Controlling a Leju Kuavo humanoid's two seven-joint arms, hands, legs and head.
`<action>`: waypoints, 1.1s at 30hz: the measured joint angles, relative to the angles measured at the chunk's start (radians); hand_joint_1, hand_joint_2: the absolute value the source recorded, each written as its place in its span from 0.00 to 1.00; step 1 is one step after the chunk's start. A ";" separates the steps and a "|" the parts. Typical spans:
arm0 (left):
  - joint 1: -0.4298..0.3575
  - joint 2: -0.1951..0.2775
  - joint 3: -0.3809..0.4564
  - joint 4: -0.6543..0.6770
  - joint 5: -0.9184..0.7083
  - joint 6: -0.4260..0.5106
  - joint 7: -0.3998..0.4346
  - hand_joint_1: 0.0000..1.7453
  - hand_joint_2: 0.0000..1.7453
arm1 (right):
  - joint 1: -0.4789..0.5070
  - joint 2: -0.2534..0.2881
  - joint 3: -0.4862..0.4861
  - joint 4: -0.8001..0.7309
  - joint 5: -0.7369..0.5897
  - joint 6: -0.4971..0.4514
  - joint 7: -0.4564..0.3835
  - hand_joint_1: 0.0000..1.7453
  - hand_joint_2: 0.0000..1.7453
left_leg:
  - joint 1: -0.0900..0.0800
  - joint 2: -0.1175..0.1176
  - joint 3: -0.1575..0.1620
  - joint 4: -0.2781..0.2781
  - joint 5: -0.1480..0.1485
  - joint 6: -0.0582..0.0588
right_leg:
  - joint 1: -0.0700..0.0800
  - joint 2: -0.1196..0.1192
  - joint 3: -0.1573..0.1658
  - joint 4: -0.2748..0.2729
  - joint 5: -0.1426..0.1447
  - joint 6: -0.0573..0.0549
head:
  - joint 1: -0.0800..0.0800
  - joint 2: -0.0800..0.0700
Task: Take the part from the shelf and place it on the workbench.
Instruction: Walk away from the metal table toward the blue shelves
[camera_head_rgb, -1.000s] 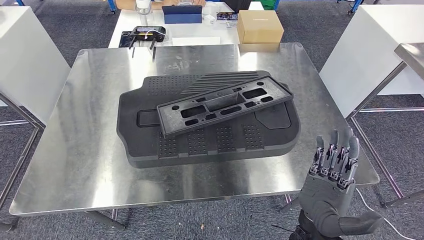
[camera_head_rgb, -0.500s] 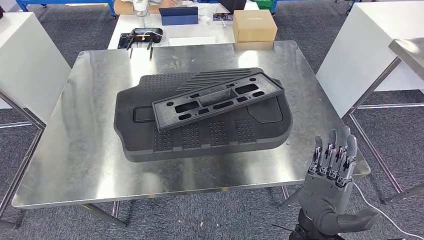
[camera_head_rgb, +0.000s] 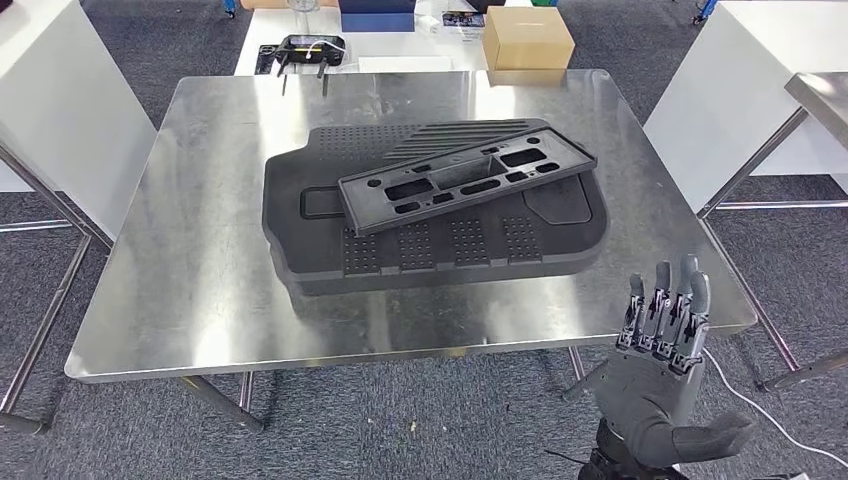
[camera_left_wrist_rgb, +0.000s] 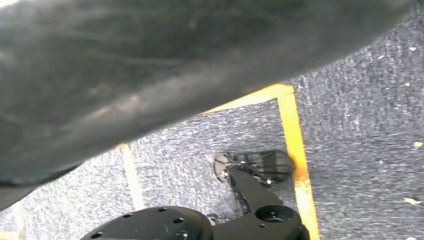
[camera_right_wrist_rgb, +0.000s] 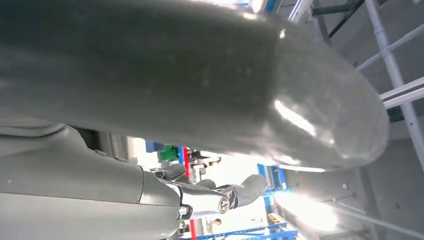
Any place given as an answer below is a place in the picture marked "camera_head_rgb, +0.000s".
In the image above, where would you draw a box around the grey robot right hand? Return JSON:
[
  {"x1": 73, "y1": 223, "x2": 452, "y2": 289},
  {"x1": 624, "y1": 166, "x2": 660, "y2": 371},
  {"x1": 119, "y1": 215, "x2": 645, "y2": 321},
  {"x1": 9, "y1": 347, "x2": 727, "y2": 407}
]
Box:
[{"x1": 592, "y1": 253, "x2": 757, "y2": 466}]

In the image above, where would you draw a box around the black plastic plate bracket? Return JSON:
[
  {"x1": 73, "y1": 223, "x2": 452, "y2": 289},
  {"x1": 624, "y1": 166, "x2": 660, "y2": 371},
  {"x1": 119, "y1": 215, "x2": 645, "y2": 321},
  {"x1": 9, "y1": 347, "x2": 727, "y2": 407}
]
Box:
[{"x1": 337, "y1": 127, "x2": 599, "y2": 238}]

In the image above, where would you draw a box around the steel workbench table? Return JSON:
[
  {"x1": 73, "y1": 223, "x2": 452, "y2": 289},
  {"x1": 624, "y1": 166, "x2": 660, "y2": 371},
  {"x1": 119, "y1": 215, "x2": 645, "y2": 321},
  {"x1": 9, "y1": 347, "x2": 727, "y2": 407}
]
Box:
[{"x1": 64, "y1": 68, "x2": 759, "y2": 435}]

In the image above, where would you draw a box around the white board panel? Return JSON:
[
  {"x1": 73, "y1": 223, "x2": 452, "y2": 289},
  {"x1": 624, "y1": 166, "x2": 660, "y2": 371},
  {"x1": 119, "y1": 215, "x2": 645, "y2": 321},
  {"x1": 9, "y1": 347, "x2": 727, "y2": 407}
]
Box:
[
  {"x1": 643, "y1": 0, "x2": 848, "y2": 213},
  {"x1": 0, "y1": 0, "x2": 158, "y2": 241}
]

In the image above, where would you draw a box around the steel side table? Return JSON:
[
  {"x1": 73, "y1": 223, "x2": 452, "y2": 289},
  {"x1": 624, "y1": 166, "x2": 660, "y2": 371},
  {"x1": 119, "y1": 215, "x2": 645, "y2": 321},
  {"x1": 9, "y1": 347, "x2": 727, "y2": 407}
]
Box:
[
  {"x1": 695, "y1": 71, "x2": 848, "y2": 393},
  {"x1": 0, "y1": 142, "x2": 114, "y2": 435}
]

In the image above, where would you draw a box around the brown cardboard box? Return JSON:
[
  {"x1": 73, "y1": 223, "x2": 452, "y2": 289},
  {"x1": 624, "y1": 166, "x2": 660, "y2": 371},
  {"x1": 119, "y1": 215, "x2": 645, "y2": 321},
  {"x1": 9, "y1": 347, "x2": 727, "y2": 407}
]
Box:
[
  {"x1": 239, "y1": 0, "x2": 339, "y2": 9},
  {"x1": 482, "y1": 6, "x2": 576, "y2": 72}
]

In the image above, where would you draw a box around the white paper sheet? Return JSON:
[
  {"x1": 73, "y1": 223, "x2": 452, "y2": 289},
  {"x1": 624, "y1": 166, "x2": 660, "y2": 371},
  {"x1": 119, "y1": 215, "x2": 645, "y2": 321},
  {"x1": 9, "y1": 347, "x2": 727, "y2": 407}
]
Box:
[{"x1": 357, "y1": 56, "x2": 455, "y2": 73}]

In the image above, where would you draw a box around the printed card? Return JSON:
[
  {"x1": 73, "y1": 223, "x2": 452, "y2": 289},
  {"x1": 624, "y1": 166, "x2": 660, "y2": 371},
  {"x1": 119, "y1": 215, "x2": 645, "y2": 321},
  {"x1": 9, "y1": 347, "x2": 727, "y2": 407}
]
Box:
[{"x1": 441, "y1": 9, "x2": 488, "y2": 41}]

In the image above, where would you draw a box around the white desk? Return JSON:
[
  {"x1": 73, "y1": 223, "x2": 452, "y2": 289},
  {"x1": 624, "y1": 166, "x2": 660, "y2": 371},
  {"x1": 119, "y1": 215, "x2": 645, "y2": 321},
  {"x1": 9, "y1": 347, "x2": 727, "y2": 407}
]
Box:
[{"x1": 233, "y1": 0, "x2": 531, "y2": 75}]

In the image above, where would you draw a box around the blue tablet case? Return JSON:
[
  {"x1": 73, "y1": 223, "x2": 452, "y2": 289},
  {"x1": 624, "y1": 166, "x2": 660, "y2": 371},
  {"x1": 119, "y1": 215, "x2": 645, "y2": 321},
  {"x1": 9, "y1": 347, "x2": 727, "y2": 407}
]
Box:
[{"x1": 337, "y1": 0, "x2": 417, "y2": 33}]

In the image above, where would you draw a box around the black antenna controller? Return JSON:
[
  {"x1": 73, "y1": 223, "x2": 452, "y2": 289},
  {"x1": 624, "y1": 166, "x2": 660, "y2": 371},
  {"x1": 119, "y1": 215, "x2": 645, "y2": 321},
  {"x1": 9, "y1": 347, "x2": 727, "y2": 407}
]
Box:
[{"x1": 254, "y1": 34, "x2": 347, "y2": 97}]

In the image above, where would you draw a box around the white power cable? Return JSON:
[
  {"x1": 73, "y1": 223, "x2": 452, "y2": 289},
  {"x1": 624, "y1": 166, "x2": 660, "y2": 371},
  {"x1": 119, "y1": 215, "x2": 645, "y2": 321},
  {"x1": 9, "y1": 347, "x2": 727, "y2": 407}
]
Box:
[{"x1": 702, "y1": 347, "x2": 848, "y2": 468}]

